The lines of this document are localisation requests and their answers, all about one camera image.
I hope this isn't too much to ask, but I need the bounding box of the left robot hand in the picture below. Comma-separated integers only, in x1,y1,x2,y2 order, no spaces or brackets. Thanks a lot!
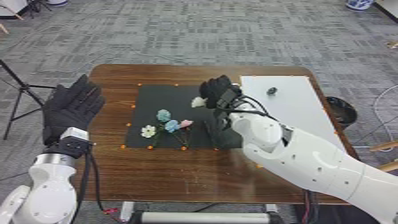
41,73,109,146

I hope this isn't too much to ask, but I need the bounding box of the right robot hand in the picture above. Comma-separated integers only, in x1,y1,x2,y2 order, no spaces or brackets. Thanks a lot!
198,74,246,111

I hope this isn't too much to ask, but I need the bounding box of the dark mat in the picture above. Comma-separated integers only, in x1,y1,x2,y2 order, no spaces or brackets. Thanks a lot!
123,85,246,150

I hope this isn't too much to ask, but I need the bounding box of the black tripod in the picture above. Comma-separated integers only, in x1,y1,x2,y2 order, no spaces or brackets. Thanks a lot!
0,59,59,141

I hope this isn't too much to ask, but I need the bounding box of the pink flower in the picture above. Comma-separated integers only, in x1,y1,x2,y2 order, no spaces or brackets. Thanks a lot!
178,119,196,141

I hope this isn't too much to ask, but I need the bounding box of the white sheet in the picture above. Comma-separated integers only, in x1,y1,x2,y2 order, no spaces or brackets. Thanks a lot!
239,75,349,149

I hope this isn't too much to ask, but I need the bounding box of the white flower with yellow centre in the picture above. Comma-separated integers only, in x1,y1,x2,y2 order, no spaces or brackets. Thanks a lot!
139,124,164,148

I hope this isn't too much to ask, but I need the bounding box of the black bin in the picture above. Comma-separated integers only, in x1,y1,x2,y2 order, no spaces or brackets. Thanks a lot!
326,96,361,130

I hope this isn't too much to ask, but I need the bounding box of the blue and white vase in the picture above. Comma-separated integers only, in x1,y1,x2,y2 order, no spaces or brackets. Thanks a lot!
345,0,377,13
43,0,71,8

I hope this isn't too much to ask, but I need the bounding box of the pale grey bar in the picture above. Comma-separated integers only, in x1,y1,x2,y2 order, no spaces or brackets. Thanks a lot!
127,211,281,224

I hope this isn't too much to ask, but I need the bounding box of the black cable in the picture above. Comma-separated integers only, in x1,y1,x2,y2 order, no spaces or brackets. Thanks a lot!
70,148,123,224

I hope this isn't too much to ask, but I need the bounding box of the white cable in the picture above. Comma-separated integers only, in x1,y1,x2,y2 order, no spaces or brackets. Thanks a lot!
370,84,398,148

